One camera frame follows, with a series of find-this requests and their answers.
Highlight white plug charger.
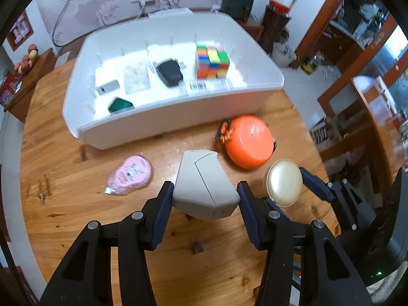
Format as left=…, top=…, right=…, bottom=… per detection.
left=95, top=67, right=121, bottom=96

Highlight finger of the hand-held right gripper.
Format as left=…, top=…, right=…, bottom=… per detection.
left=299, top=167, right=367, bottom=232

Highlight white plastic storage bin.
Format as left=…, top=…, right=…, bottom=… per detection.
left=62, top=11, right=285, bottom=150

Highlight long wooden television cabinet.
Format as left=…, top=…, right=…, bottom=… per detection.
left=236, top=14, right=265, bottom=43

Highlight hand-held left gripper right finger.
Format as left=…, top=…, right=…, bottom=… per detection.
left=236, top=180, right=373, bottom=306

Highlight wooden side cabinet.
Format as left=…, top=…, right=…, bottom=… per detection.
left=3, top=48, right=56, bottom=123

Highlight white set-top box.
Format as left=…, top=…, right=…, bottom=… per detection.
left=148, top=7, right=193, bottom=18

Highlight pink boxes in niche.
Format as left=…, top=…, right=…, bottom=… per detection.
left=13, top=16, right=29, bottom=40

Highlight bowl of peaches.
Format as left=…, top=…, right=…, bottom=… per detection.
left=14, top=44, right=40, bottom=74

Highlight beige angular box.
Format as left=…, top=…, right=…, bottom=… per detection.
left=172, top=149, right=240, bottom=221

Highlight small clear plastic box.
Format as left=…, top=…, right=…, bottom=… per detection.
left=123, top=62, right=151, bottom=94

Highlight black plug charger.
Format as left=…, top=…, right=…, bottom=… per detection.
left=156, top=58, right=187, bottom=87

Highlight yellow cooking oil bottle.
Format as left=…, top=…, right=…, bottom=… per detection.
left=301, top=53, right=324, bottom=74

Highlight printed cardboard box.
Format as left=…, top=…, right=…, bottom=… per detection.
left=309, top=116, right=330, bottom=145

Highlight multicoloured puzzle cube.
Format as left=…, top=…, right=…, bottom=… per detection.
left=195, top=42, right=231, bottom=80

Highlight white plastic bucket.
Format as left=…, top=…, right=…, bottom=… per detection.
left=271, top=41, right=298, bottom=68

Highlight green perfume bottle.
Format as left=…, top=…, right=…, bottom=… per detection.
left=108, top=96, right=134, bottom=114

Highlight dark tall jar red lid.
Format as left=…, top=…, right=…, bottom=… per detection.
left=260, top=0, right=291, bottom=55

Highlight orange round case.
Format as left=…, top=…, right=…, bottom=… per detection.
left=216, top=115, right=277, bottom=169

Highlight gold round compact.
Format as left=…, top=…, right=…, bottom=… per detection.
left=263, top=159, right=303, bottom=207

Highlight clear card case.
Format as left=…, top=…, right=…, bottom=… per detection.
left=185, top=79, right=235, bottom=96

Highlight orange-brown wooden table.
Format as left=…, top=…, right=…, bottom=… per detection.
left=319, top=75, right=408, bottom=211

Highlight pink plastic packet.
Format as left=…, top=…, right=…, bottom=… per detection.
left=104, top=154, right=154, bottom=196

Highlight black cable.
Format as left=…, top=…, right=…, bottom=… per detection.
left=53, top=0, right=86, bottom=47

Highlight dark green air fryer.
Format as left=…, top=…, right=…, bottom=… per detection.
left=221, top=0, right=256, bottom=20

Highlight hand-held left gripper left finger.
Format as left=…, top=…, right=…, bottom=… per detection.
left=40, top=181, right=175, bottom=306

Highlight red patterned tissue box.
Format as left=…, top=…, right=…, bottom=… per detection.
left=0, top=72, right=24, bottom=107

